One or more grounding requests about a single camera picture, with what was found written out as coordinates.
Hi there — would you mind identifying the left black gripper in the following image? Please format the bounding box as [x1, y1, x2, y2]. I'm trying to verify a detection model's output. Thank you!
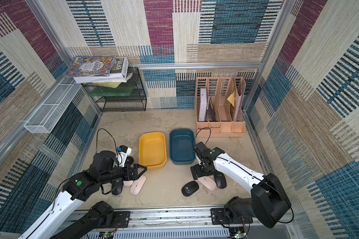
[99, 163, 147, 185]

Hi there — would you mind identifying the pink mouse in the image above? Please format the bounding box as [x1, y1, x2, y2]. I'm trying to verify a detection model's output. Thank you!
[197, 176, 217, 191]
[130, 175, 147, 195]
[123, 180, 134, 187]

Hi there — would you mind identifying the yellow plastic storage box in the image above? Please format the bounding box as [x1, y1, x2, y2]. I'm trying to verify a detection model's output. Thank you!
[139, 131, 167, 170]

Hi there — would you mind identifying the black mouse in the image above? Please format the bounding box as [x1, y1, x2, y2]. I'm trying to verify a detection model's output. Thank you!
[213, 172, 227, 189]
[111, 180, 124, 195]
[124, 156, 134, 166]
[181, 181, 199, 197]

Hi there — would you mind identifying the teal plastic storage box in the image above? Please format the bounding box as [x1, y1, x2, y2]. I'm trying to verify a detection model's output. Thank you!
[170, 128, 195, 165]

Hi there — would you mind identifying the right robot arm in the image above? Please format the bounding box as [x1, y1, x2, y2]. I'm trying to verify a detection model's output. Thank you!
[191, 142, 292, 228]

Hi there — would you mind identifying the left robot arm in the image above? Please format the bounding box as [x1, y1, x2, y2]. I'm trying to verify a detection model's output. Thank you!
[20, 150, 147, 239]

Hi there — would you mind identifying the white box in organizer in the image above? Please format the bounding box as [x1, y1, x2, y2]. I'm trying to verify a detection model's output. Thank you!
[198, 88, 208, 122]

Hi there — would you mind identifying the pink desktop file organizer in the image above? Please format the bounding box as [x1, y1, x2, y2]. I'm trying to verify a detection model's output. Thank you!
[194, 77, 246, 137]

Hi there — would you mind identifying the yellow paper in organizer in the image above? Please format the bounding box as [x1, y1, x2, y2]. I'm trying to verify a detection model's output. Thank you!
[226, 91, 235, 108]

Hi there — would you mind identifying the green folder on shelf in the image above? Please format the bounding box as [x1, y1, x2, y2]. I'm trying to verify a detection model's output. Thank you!
[89, 87, 134, 97]

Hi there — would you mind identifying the black and white folio book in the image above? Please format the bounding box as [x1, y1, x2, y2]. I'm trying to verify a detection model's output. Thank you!
[72, 57, 133, 84]

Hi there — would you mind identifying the colourful picture book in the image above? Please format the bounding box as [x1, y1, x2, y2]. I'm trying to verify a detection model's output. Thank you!
[65, 56, 116, 77]

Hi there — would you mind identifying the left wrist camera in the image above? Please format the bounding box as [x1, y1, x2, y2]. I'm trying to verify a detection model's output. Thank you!
[116, 145, 132, 167]

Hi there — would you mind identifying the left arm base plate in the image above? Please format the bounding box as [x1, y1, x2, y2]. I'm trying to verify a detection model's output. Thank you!
[109, 211, 131, 229]

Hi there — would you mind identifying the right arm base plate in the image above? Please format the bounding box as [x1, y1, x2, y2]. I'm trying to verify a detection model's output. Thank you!
[210, 208, 253, 226]

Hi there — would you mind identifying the black wire shelf rack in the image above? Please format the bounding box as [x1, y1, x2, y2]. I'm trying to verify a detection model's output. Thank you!
[83, 67, 147, 112]

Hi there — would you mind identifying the white wire mesh basket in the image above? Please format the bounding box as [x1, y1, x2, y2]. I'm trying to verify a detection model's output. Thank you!
[24, 83, 81, 133]

